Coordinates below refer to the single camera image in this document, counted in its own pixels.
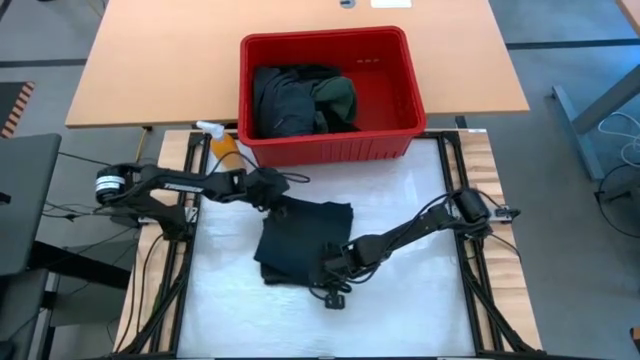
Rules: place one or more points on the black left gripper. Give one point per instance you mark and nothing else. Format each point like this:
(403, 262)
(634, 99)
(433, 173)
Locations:
(265, 187)

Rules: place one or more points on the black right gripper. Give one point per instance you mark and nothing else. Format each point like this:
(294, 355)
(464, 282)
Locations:
(340, 260)

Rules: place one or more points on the dark denim jeans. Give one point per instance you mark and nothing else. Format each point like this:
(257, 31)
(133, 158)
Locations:
(300, 235)

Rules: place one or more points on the green shirt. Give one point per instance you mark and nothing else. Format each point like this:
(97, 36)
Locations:
(340, 97)

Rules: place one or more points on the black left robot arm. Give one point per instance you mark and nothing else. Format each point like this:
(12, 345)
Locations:
(175, 180)

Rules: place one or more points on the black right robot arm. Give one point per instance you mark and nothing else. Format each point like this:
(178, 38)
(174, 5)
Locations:
(415, 227)

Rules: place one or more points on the red plastic laundry bin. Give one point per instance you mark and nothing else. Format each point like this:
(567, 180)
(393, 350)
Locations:
(325, 150)

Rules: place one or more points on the orange spray bottle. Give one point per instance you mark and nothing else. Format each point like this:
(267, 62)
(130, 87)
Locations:
(225, 147)

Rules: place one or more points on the light wooden desk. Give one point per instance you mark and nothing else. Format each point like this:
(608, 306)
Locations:
(165, 60)

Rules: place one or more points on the black floor beam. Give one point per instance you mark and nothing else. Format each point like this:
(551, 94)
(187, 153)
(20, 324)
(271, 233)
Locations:
(80, 265)

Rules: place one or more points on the white paper sheet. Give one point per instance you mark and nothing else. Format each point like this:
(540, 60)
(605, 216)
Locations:
(391, 3)

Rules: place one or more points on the black mat with striped edge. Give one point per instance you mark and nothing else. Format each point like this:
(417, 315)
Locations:
(10, 105)

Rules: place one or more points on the grey metal desk leg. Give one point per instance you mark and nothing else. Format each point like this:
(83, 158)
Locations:
(582, 145)

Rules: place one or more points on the wooden desk corner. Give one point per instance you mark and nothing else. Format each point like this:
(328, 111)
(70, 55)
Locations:
(634, 12)

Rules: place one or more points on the black aluminium table frame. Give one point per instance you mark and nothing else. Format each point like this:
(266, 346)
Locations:
(180, 295)

